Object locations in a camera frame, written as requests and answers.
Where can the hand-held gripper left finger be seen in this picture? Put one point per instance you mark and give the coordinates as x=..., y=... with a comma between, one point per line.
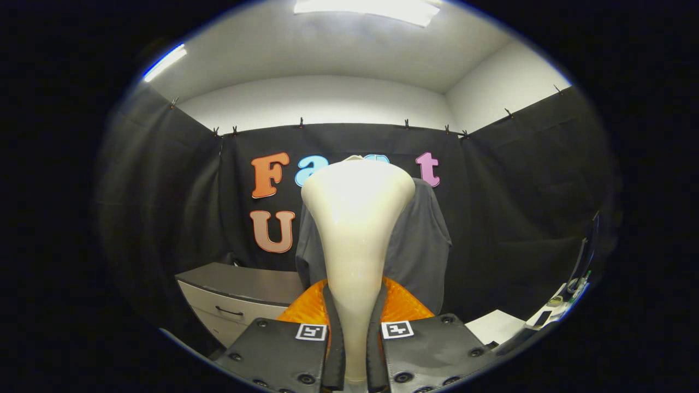
x=334, y=355

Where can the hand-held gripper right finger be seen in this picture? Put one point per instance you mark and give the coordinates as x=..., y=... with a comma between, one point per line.
x=374, y=355

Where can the grey button-up shirt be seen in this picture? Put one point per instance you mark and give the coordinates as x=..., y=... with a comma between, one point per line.
x=420, y=245

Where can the white garment steamer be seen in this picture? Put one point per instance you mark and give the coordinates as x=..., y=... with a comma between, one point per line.
x=357, y=218

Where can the grey drawer cabinet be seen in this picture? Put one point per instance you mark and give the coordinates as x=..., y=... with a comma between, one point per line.
x=240, y=281

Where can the white side table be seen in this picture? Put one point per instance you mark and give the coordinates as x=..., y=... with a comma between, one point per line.
x=497, y=326

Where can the small black device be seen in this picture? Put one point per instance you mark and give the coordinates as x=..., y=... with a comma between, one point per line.
x=543, y=318

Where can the yellow tape roll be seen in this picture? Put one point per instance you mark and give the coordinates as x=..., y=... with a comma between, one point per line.
x=556, y=301

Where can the black backdrop cloth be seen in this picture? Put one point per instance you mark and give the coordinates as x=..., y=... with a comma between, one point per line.
x=519, y=218

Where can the ceiling strip light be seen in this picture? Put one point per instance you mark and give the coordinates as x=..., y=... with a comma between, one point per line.
x=164, y=63

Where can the ceiling light panel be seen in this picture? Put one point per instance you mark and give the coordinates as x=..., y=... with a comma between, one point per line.
x=371, y=8

